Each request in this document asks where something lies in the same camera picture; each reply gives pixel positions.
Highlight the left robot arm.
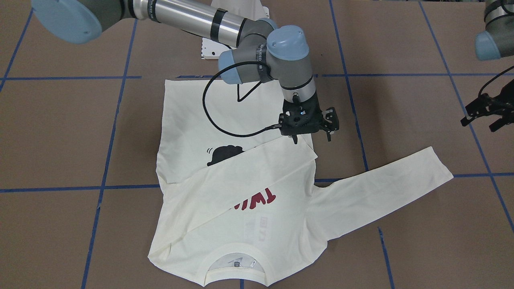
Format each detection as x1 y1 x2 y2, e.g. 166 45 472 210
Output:
474 0 514 61

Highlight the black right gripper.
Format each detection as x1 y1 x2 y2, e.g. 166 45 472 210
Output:
279 98 332 145

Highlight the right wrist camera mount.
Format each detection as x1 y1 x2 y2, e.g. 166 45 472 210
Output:
322 107 340 134

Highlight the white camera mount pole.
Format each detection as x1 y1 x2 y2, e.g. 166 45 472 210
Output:
201 0 270 60

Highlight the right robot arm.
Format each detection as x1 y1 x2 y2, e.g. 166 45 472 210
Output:
31 0 339 142

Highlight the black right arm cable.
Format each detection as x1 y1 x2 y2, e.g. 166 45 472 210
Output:
202 60 281 138

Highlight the white long-sleeve cat shirt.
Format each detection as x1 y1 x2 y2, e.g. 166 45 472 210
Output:
147 80 453 287

